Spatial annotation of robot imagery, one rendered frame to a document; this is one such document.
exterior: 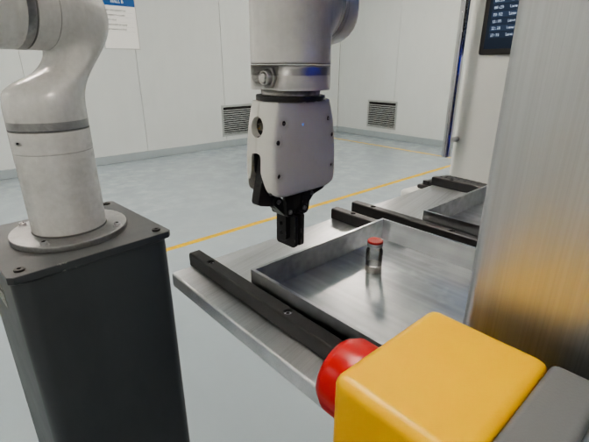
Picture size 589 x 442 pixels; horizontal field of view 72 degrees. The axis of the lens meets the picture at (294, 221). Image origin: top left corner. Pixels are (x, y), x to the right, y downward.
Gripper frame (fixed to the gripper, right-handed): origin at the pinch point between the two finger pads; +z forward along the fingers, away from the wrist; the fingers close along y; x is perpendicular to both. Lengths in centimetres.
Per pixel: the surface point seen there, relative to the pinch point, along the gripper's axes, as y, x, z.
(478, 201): 48.4, -3.9, 6.7
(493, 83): 92, 13, -14
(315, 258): 5.4, 0.5, 6.1
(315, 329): -6.8, -10.7, 5.7
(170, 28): 254, 480, -60
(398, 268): 13.2, -7.7, 7.5
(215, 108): 312, 477, 41
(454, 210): 39.0, -3.4, 6.4
